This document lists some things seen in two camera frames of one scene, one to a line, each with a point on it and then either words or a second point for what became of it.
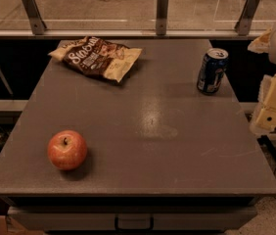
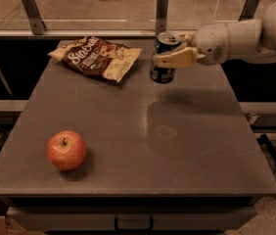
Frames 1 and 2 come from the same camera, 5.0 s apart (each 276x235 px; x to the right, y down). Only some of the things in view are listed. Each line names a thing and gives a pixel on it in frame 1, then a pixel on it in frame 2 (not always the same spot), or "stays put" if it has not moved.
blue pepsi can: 212,70 -> 164,41
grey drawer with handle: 113,218 stays put
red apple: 67,149 stays put
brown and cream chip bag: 97,56 stays put
